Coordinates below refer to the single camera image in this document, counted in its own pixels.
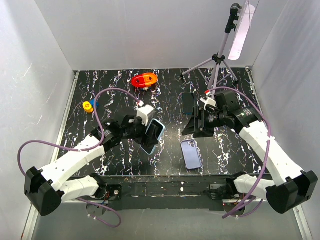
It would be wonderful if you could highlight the purple cable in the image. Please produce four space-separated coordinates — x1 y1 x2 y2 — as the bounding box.
207 86 272 220
17 87 145 228

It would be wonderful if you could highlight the lilac tripod stand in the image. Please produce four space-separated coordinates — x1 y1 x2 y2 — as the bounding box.
181 3 242 90

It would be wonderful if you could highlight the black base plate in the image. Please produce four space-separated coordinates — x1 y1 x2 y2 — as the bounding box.
102 175 242 211

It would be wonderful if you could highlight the red orange toy boat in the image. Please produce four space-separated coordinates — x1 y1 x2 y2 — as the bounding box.
131 72 158 90

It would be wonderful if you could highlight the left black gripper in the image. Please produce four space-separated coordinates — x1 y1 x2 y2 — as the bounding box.
120 113 158 148

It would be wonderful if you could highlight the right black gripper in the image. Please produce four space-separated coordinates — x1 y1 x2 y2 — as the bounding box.
181 105 227 139

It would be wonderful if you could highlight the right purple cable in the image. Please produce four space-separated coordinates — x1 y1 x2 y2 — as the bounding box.
207 86 272 220

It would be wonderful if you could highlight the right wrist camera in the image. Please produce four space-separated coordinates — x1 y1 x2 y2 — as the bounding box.
199 90 217 112

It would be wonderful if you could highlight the yellow toy block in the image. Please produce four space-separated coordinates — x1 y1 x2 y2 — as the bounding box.
82 101 94 114

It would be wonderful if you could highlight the blue toy block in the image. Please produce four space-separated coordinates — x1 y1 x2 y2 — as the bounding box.
89 99 99 108

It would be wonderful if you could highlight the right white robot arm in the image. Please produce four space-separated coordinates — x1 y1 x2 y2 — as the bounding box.
182 87 318 218

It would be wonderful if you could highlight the white light bar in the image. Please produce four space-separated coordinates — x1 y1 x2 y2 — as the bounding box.
228 0 256 61

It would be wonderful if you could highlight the aluminium frame rail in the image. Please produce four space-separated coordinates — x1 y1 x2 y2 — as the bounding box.
21 71 80 240

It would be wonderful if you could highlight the phone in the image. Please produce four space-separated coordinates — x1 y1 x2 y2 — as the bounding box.
182 92 195 115
140 119 165 155

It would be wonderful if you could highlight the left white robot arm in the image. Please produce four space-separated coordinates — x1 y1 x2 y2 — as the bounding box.
24 115 165 216

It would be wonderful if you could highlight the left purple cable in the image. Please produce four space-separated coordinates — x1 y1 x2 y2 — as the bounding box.
17 87 145 228

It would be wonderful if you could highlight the lilac phone case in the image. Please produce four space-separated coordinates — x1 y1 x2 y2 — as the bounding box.
180 139 202 170

